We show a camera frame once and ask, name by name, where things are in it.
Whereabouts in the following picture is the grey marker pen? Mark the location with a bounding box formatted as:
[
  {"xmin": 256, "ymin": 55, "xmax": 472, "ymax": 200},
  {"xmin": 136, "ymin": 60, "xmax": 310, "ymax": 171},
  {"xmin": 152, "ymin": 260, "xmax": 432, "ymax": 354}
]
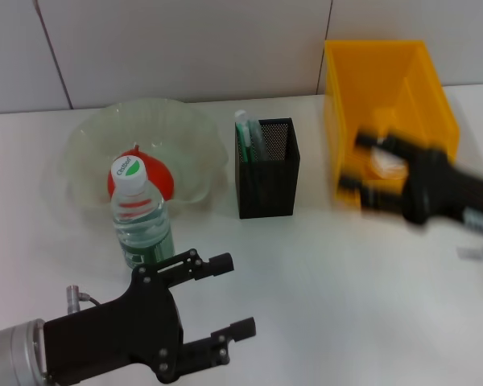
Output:
[{"xmin": 247, "ymin": 115, "xmax": 271, "ymax": 162}]

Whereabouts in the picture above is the yellow plastic bin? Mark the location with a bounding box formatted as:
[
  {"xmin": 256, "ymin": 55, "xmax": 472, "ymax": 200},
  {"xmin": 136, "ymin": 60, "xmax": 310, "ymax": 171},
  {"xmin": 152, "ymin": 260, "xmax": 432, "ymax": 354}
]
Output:
[{"xmin": 324, "ymin": 39, "xmax": 462, "ymax": 208}]

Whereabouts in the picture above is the white paper ball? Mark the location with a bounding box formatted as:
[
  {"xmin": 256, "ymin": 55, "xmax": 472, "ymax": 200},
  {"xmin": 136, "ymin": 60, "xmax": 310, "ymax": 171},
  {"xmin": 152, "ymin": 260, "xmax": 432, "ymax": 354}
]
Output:
[{"xmin": 368, "ymin": 147, "xmax": 410, "ymax": 179}]

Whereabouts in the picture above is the red-orange orange fruit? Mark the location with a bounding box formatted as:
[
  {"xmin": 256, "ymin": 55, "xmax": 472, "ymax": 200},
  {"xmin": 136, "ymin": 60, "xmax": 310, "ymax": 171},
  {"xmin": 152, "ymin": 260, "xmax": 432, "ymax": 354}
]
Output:
[{"xmin": 106, "ymin": 145, "xmax": 175, "ymax": 202}]

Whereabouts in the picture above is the black mesh pen holder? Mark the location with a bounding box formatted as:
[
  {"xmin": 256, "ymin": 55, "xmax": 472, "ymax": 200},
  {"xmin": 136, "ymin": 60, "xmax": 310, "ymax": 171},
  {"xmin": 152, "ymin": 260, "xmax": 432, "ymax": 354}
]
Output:
[{"xmin": 233, "ymin": 117, "xmax": 302, "ymax": 220}]

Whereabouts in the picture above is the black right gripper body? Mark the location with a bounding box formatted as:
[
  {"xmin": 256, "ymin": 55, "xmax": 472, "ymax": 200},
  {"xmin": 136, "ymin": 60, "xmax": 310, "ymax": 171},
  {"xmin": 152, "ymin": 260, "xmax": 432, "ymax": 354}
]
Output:
[{"xmin": 400, "ymin": 145, "xmax": 483, "ymax": 228}]

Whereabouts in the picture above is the green pen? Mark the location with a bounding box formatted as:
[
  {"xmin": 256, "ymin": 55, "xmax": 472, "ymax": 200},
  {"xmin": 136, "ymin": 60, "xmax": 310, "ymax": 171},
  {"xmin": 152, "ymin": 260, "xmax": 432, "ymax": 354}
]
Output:
[{"xmin": 233, "ymin": 110, "xmax": 254, "ymax": 165}]

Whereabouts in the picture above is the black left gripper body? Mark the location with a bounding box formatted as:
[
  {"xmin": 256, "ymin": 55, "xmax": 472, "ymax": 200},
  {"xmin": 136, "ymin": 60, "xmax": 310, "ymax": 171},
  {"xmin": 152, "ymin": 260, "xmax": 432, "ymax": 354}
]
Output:
[{"xmin": 42, "ymin": 259, "xmax": 185, "ymax": 384}]

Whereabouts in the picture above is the translucent wavy glass fruit plate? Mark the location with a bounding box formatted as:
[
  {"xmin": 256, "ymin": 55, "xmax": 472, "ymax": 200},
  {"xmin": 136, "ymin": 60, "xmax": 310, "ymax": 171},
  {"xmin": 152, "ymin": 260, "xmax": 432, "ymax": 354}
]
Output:
[{"xmin": 60, "ymin": 98, "xmax": 230, "ymax": 212}]

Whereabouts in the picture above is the clear green-label water bottle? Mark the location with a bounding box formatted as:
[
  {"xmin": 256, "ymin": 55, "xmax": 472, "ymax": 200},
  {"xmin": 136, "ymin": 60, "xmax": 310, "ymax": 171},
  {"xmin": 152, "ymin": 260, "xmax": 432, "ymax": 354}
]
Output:
[{"xmin": 109, "ymin": 155, "xmax": 176, "ymax": 269}]

